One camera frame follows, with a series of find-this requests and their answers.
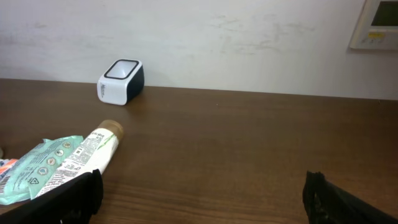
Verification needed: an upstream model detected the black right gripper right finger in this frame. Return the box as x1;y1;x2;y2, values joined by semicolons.
302;171;397;224

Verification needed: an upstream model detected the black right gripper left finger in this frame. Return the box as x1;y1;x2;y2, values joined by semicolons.
1;169;103;224

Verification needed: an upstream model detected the white tube with gold cap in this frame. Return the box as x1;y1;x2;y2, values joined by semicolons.
36;119;124;197

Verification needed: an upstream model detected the teal wet wipes pack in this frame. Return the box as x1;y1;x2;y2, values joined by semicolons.
1;136;83;205

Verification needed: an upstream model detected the small orange juice carton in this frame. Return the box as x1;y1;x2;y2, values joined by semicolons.
0;159;18;180

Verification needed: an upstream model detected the white barcode scanner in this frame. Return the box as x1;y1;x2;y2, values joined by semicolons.
97;59;145;105

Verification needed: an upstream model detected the beige wall control panel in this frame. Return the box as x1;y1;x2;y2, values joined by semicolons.
349;0;397;50

